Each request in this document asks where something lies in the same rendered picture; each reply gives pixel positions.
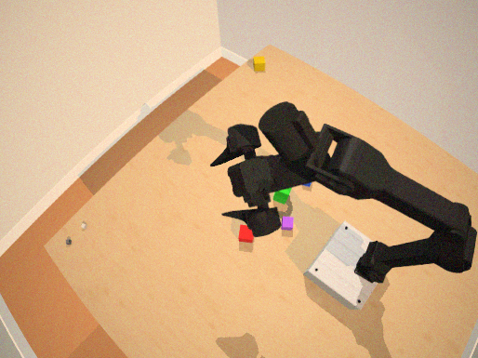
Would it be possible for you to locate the red block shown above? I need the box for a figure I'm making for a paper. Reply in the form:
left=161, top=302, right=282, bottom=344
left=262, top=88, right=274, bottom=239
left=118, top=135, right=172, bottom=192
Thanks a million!
left=239, top=225, right=254, bottom=244

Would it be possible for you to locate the small purple block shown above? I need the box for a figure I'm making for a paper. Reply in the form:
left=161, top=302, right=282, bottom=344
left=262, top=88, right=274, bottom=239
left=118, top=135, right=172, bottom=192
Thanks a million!
left=281, top=217, right=293, bottom=231

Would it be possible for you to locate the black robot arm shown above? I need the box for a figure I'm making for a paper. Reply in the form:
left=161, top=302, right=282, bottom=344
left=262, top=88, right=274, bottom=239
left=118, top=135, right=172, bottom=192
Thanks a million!
left=227, top=101, right=477, bottom=284

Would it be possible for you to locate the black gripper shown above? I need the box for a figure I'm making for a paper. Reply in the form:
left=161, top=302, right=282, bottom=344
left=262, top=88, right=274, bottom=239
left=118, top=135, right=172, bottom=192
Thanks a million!
left=210, top=124, right=297, bottom=237

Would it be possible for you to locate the small yellow block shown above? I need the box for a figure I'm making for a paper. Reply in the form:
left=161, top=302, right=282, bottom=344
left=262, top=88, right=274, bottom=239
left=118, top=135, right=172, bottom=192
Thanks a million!
left=253, top=57, right=266, bottom=72

